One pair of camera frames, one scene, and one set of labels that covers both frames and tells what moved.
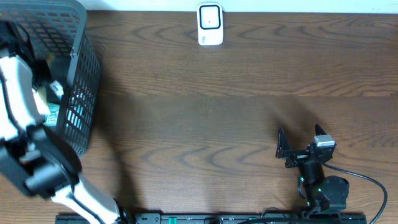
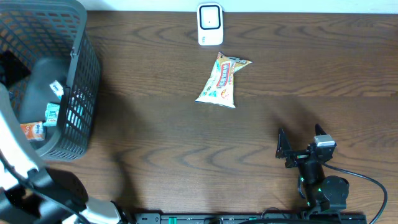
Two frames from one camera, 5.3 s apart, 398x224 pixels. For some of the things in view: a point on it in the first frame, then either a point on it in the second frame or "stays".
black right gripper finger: [283, 147] stays
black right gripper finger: [318, 130] stays
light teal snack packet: [51, 119] stays
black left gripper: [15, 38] -> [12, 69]
